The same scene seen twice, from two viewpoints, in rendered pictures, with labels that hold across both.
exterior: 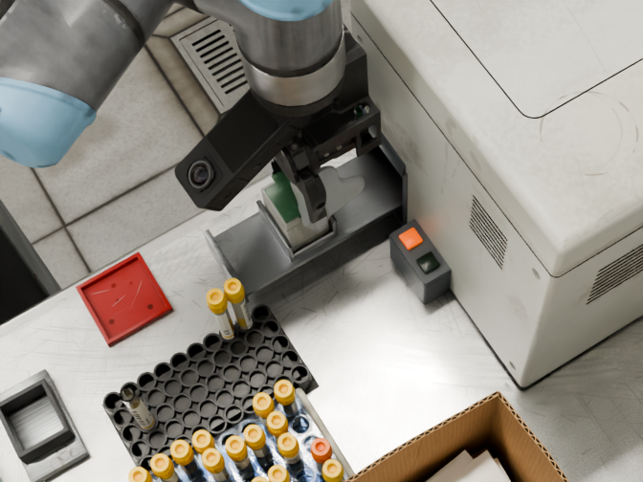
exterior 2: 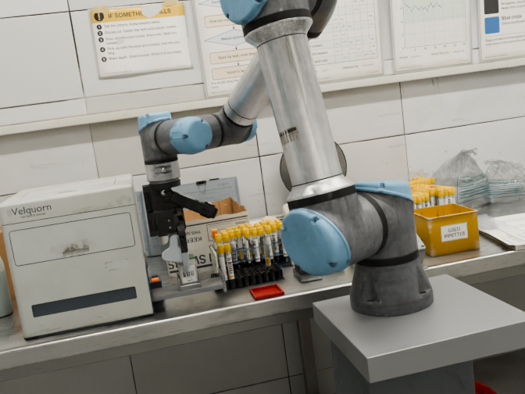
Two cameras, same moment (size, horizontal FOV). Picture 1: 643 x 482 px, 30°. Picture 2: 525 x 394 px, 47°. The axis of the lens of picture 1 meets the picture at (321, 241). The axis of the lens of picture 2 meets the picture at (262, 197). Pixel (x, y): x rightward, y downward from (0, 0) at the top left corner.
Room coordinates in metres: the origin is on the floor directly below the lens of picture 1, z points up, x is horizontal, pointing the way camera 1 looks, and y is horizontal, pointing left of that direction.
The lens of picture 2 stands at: (1.77, 0.50, 1.31)
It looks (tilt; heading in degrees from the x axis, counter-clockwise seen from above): 9 degrees down; 192
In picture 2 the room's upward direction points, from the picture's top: 8 degrees counter-clockwise
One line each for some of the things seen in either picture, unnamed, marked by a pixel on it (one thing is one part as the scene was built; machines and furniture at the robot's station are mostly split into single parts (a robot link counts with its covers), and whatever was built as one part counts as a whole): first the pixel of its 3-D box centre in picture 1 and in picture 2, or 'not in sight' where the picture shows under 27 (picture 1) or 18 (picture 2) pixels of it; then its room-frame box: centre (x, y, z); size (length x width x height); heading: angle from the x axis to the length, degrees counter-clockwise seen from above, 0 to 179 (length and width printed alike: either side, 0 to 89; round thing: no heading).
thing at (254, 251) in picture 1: (319, 210); (180, 285); (0.49, 0.00, 0.92); 0.21 x 0.07 x 0.05; 113
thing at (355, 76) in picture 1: (309, 103); (165, 208); (0.49, -0.01, 1.10); 0.09 x 0.08 x 0.12; 113
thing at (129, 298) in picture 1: (123, 298); (266, 291); (0.45, 0.19, 0.88); 0.07 x 0.07 x 0.01; 23
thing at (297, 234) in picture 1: (295, 209); (187, 271); (0.48, 0.02, 0.95); 0.05 x 0.04 x 0.06; 23
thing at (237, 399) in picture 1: (200, 376); (244, 259); (0.34, 0.12, 0.93); 0.17 x 0.09 x 0.11; 114
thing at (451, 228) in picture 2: not in sight; (442, 229); (0.17, 0.61, 0.93); 0.13 x 0.13 x 0.10; 20
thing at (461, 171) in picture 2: not in sight; (456, 178); (-0.36, 0.71, 0.97); 0.26 x 0.17 x 0.19; 134
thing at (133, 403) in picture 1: (140, 412); (267, 256); (0.32, 0.17, 0.93); 0.01 x 0.01 x 0.10
